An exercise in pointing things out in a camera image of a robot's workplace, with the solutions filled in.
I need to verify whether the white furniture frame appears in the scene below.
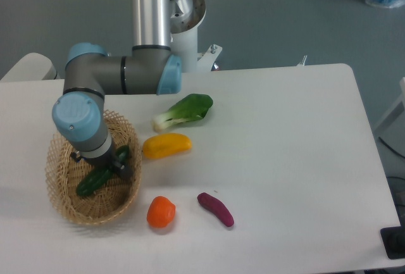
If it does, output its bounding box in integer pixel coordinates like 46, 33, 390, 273
373, 77, 404, 137

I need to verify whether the black device at table edge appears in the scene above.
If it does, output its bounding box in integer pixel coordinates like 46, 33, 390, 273
380, 227, 404, 259

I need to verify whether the purple sweet potato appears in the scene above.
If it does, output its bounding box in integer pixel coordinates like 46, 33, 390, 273
197, 192, 235, 228

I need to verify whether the orange bell pepper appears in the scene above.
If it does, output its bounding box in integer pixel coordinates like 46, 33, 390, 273
146, 196, 176, 228

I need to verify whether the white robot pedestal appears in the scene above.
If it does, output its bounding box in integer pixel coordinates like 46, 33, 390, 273
170, 0, 223, 73

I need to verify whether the green bok choy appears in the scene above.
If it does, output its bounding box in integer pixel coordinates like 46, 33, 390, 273
151, 94, 214, 132

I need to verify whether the woven wicker basket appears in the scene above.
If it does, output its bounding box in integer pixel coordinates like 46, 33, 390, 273
45, 110, 142, 225

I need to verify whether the green cucumber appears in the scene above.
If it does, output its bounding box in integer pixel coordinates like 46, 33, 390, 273
76, 145, 130, 197

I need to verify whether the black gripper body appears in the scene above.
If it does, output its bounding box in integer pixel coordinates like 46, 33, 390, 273
80, 144, 116, 167

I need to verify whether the silver and grey robot arm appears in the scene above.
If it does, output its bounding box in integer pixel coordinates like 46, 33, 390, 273
52, 0, 182, 180

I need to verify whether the black floor cable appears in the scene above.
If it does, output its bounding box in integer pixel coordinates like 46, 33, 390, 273
378, 136, 405, 158

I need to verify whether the yellow bell pepper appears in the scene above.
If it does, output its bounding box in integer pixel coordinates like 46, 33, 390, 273
142, 133, 192, 159

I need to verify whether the white chair back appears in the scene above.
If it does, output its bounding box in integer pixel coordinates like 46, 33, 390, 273
1, 53, 60, 82

